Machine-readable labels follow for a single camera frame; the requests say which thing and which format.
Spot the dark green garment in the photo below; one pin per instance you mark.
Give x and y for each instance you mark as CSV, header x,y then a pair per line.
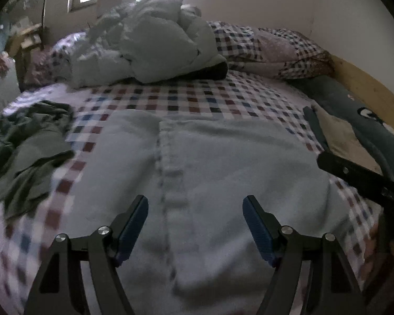
x,y
26,144

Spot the thin dark pole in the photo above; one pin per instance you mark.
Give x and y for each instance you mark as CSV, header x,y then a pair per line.
x,y
45,10

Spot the checkered bed sheet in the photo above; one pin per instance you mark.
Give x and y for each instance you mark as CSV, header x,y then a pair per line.
x,y
190,95

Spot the wooden bed board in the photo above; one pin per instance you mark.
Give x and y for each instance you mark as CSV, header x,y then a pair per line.
x,y
364,82

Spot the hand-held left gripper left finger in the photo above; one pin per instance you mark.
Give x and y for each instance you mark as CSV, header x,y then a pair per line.
x,y
134,229

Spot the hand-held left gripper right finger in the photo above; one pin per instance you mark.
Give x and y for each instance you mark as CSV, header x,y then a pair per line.
x,y
257,229

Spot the grey-green plush toy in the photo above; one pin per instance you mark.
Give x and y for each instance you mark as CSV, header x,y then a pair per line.
x,y
341,101

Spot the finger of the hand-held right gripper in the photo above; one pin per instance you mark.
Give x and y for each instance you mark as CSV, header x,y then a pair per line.
x,y
348,174

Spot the checkered pillow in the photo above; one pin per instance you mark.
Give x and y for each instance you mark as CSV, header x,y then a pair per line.
x,y
282,49

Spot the person's right hand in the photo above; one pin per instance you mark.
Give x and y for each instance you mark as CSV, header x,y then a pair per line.
x,y
371,259

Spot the white cabinet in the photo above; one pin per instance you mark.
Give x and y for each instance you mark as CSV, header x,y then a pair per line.
x,y
1,88

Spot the pale grey-green garment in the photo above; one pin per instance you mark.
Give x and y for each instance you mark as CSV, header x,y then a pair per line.
x,y
216,170

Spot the pale green duvet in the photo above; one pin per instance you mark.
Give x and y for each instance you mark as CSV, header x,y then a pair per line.
x,y
157,46

